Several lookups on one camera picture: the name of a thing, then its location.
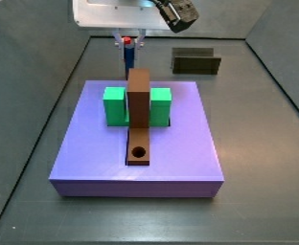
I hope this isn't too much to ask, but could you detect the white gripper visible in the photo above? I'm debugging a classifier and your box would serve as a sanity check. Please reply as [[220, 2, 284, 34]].
[[73, 0, 168, 60]]

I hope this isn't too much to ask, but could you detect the blue hexagonal peg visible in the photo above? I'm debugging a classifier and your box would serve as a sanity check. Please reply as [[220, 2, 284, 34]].
[[124, 44, 134, 78]]

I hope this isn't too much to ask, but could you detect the purple base board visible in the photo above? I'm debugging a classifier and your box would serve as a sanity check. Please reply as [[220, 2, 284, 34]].
[[49, 80, 224, 197]]

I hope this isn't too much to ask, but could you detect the red hexagonal peg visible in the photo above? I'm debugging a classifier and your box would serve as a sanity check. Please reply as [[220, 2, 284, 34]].
[[122, 36, 132, 45]]

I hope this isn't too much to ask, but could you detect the brown L-shaped block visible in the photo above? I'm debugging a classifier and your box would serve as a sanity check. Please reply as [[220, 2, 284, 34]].
[[126, 69, 149, 166]]

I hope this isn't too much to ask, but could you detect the green U-shaped block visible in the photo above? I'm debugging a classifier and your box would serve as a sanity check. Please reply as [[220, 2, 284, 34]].
[[102, 87, 172, 128]]

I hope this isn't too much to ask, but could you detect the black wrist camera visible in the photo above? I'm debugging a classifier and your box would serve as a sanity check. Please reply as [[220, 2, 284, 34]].
[[149, 0, 199, 33]]

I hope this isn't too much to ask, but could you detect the black U-shaped bracket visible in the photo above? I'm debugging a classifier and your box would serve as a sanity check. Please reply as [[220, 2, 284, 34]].
[[170, 48, 221, 75]]

